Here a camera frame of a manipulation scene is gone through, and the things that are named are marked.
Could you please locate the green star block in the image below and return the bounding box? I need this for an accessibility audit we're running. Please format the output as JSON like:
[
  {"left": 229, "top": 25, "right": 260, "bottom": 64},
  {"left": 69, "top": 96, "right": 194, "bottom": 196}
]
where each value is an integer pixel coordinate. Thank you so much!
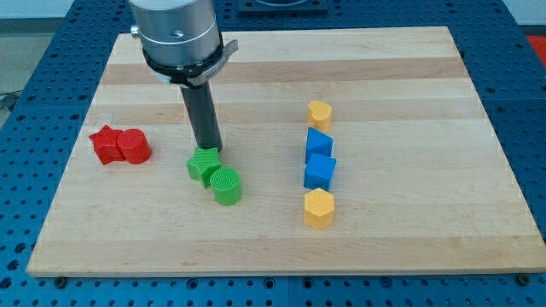
[{"left": 186, "top": 148, "right": 222, "bottom": 188}]

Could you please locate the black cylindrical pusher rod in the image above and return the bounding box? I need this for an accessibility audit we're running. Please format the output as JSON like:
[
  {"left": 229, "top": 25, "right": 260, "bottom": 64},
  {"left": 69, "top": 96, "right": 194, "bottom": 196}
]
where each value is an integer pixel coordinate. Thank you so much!
[{"left": 181, "top": 82, "right": 223, "bottom": 152}]

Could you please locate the red star block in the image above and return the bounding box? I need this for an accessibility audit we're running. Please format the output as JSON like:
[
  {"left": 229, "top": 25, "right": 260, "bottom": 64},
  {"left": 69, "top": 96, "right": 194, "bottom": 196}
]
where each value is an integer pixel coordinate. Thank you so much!
[{"left": 89, "top": 125, "right": 125, "bottom": 165}]

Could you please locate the blue triangle block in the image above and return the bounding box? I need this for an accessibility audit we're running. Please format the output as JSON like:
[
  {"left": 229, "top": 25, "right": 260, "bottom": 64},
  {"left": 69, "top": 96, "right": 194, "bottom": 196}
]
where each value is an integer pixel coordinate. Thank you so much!
[{"left": 305, "top": 127, "right": 334, "bottom": 162}]

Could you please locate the blue cube block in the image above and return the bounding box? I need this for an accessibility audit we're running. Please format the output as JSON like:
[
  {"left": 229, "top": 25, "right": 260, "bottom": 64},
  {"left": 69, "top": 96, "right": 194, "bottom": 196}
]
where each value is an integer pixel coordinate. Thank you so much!
[{"left": 304, "top": 153, "right": 337, "bottom": 191}]

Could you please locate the green cylinder block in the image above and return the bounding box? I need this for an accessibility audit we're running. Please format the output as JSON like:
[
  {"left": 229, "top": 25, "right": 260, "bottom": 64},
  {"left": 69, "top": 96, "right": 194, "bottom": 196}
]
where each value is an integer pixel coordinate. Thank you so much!
[{"left": 210, "top": 167, "right": 242, "bottom": 206}]

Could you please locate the yellow heart block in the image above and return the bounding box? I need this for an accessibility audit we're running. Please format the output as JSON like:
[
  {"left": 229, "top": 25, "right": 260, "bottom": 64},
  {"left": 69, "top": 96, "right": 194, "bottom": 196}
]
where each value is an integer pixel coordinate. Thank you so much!
[{"left": 307, "top": 101, "right": 333, "bottom": 132}]

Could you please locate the yellow hexagon block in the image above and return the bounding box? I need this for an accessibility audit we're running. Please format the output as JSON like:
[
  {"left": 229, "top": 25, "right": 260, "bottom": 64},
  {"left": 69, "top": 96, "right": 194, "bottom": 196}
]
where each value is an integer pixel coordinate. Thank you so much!
[{"left": 304, "top": 188, "right": 335, "bottom": 229}]

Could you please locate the red cylinder block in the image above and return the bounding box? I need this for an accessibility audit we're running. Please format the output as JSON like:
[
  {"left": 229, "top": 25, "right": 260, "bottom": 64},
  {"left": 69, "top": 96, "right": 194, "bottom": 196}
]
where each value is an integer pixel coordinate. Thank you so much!
[{"left": 117, "top": 128, "right": 152, "bottom": 165}]

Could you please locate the black mounting plate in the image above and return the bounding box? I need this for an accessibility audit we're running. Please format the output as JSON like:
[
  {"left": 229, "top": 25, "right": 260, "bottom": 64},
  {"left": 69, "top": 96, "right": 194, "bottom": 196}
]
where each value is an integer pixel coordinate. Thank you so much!
[{"left": 235, "top": 0, "right": 328, "bottom": 14}]

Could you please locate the wooden board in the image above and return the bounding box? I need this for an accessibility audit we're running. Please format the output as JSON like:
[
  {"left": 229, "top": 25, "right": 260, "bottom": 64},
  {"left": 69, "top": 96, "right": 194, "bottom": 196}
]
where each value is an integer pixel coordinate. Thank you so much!
[{"left": 26, "top": 26, "right": 545, "bottom": 277}]

